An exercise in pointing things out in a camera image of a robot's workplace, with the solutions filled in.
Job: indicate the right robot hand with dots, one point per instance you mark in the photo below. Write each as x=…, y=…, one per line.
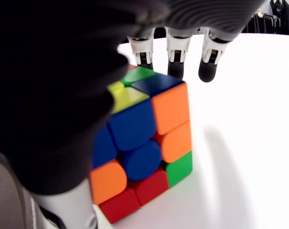
x=51, y=95

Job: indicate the black stands cluster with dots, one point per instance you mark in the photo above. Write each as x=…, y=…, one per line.
x=282, y=16

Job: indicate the multicoloured Rubik's cube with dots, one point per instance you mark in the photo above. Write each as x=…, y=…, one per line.
x=139, y=133

